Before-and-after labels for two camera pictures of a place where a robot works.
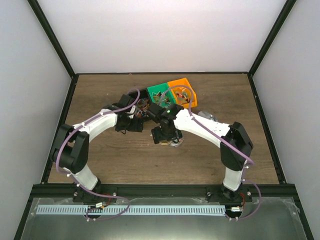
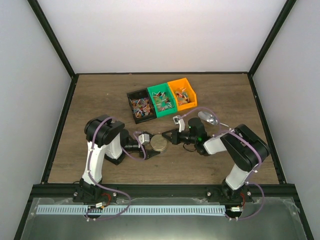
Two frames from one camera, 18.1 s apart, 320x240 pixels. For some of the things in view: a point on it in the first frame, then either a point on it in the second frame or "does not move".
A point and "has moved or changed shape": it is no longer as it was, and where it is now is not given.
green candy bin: x=161 y=95 does not move
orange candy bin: x=185 y=95 does not move
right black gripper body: x=170 y=134 to x=192 y=140
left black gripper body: x=129 y=126 to x=141 y=153
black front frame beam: x=163 y=191 does not move
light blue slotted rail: x=129 y=210 does not move
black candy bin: x=143 y=102 does not move
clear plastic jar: x=174 y=144 has moved or changed shape
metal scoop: x=208 y=115 does not move
